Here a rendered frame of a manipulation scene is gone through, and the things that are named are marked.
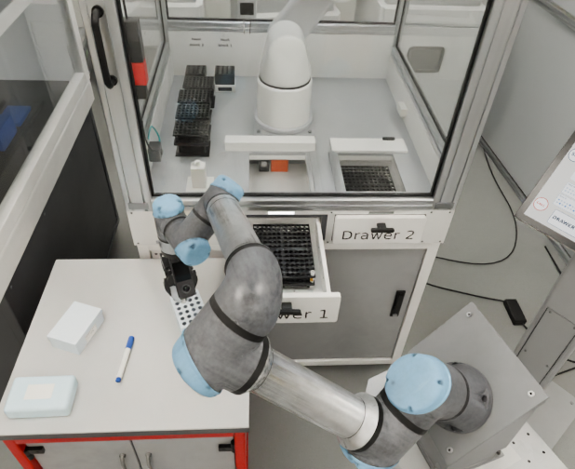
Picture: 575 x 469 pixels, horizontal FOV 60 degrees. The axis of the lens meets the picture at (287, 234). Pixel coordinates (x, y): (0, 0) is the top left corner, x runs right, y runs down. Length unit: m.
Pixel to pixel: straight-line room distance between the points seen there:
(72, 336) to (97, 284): 0.24
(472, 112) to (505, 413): 0.76
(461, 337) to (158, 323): 0.82
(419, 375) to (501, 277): 1.93
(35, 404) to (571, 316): 1.63
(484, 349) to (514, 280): 1.72
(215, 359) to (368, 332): 1.32
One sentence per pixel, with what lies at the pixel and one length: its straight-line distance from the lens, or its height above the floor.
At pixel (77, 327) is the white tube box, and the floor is 0.81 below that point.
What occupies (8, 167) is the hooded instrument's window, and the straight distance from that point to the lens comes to 1.74.
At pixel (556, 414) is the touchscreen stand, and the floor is 0.04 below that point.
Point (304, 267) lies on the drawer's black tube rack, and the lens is 1.45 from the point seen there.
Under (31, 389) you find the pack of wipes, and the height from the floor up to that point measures 0.81.
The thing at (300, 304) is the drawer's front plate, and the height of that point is 0.90.
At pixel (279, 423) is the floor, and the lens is 2.18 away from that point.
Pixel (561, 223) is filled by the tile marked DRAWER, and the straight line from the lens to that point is 1.69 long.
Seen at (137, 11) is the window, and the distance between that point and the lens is 1.30.
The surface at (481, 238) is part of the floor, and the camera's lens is 3.11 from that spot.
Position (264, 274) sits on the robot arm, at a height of 1.34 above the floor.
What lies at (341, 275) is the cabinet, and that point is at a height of 0.63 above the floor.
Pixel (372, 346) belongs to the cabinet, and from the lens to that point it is 2.19.
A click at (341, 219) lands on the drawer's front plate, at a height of 0.93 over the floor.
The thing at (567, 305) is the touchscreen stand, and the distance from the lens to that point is 1.94.
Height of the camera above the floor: 1.95
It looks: 43 degrees down
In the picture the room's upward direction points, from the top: 3 degrees clockwise
